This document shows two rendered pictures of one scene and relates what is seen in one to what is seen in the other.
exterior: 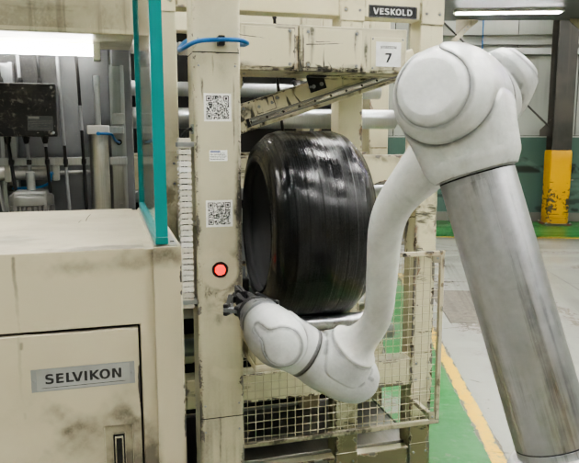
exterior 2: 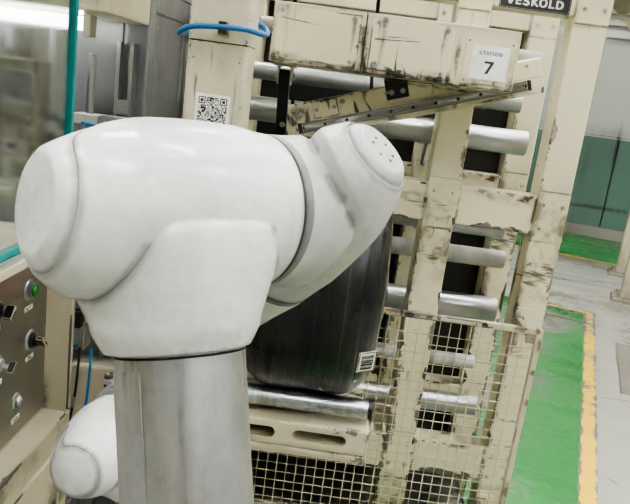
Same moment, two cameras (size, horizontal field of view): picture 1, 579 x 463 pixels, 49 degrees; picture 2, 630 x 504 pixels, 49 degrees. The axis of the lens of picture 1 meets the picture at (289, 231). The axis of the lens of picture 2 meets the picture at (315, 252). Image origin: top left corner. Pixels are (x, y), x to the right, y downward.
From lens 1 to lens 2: 0.66 m
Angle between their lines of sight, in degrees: 17
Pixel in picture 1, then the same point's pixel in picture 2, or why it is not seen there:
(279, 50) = (338, 42)
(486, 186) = (138, 387)
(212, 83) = (209, 80)
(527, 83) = (354, 195)
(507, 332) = not seen: outside the picture
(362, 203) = (359, 268)
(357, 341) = not seen: hidden behind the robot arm
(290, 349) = (81, 479)
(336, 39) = (418, 35)
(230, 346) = not seen: hidden behind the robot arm
